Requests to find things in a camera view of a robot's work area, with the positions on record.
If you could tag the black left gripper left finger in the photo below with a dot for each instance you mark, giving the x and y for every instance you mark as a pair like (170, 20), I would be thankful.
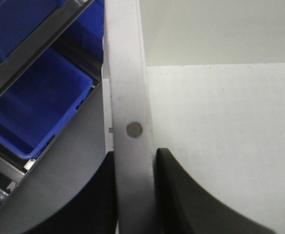
(92, 211)

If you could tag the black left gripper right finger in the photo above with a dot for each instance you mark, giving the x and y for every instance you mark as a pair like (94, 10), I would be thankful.
(187, 208)

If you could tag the white Totelife plastic bin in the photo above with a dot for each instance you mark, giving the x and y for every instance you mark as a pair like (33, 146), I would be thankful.
(205, 79)

